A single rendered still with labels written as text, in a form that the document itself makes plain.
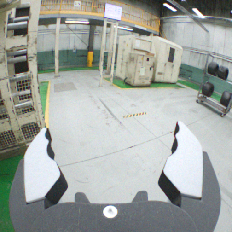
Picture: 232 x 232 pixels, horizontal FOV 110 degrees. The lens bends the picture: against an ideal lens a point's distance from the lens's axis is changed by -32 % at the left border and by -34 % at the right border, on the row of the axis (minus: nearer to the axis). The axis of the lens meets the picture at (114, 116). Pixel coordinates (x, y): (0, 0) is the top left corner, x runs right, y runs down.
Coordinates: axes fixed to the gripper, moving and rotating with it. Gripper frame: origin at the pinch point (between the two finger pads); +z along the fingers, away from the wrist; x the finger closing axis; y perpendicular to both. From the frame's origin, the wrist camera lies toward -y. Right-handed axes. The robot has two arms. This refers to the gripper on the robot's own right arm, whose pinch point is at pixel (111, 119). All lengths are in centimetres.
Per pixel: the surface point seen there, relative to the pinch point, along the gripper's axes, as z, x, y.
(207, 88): 312, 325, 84
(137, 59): 411, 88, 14
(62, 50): 890, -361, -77
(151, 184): 49, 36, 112
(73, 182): 48, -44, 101
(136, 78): 413, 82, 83
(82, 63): 959, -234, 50
